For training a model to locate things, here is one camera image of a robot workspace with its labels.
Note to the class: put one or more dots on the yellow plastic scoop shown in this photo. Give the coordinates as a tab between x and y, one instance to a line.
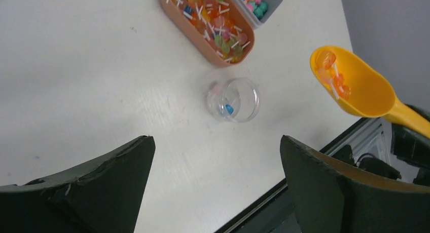
360	90

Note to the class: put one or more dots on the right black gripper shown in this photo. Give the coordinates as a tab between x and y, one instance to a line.
410	146

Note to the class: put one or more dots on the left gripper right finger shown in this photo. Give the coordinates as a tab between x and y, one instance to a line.
332	196

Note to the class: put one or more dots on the clear plastic jar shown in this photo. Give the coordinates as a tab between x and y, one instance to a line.
235	100

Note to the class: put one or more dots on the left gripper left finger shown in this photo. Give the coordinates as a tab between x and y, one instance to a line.
101	195

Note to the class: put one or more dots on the orange tray of lollipops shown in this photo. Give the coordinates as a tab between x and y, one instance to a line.
217	28

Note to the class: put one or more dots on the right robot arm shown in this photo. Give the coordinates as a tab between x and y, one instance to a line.
397	170

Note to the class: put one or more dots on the white tray of star candies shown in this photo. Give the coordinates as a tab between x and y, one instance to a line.
256	12

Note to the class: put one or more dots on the aluminium frame rail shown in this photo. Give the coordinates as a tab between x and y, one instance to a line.
365	138

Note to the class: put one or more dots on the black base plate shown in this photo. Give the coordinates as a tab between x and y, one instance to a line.
272	212

